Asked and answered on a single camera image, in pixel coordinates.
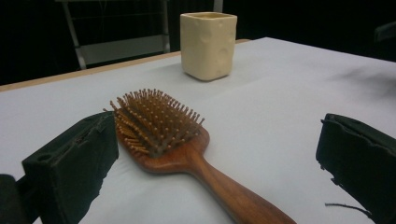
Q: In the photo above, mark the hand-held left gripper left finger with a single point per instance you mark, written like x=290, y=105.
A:
x=71, y=165

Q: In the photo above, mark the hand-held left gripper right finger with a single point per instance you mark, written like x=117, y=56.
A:
x=361, y=158

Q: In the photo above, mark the wooden hairbrush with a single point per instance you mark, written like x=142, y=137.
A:
x=174, y=146

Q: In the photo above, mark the cream square cup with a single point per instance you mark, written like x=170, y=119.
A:
x=208, y=46

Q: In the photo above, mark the grey metal chair frame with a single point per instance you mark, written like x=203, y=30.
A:
x=124, y=46

